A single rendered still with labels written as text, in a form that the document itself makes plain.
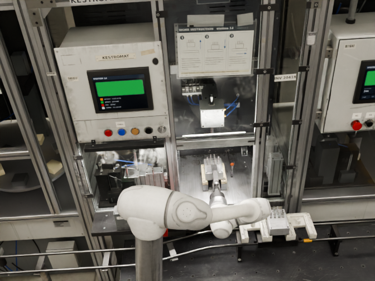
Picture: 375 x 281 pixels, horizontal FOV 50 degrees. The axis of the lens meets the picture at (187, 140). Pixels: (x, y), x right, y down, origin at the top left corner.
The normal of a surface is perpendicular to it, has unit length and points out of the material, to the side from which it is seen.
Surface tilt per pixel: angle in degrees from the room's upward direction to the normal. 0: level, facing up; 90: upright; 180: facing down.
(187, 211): 42
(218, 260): 0
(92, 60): 90
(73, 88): 90
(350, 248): 0
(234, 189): 0
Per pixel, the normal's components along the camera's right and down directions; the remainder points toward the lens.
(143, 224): -0.30, 0.41
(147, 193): -0.14, -0.70
